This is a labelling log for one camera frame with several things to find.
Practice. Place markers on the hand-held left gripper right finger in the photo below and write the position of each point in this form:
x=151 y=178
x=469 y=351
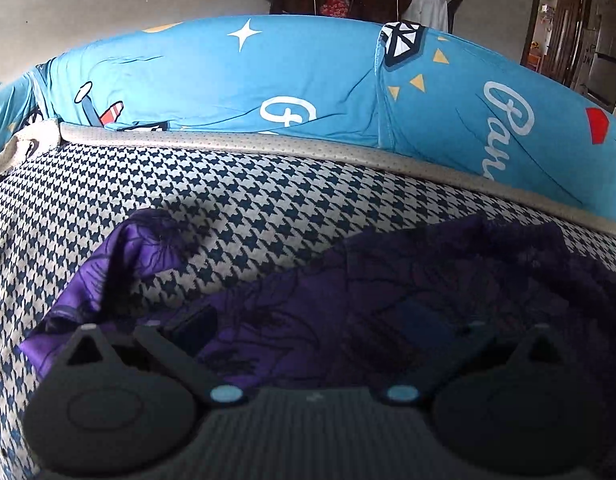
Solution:
x=428 y=322

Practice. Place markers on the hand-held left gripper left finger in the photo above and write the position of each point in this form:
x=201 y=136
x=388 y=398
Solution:
x=195 y=327

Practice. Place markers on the purple floral garment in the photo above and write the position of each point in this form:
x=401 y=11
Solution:
x=298 y=320

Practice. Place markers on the houndstooth sofa seat cover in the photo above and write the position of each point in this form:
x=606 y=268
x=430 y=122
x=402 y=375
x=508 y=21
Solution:
x=187 y=185

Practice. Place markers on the blue script-print backrest cushion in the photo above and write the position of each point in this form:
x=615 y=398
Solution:
x=463 y=125

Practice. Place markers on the blue printed armrest cover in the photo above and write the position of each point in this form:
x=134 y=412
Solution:
x=10 y=115

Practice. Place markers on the dark chair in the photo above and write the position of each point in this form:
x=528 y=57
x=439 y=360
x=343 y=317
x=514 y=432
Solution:
x=454 y=15

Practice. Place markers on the grey refrigerator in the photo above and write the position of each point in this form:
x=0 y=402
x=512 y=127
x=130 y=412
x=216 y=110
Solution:
x=605 y=70

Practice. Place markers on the white tablecloth table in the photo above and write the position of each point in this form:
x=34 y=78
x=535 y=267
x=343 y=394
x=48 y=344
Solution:
x=425 y=10

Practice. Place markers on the brown wooden door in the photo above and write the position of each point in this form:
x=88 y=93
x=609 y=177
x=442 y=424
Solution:
x=558 y=25

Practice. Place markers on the red floral cloth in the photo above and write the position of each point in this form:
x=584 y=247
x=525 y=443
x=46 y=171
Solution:
x=338 y=5

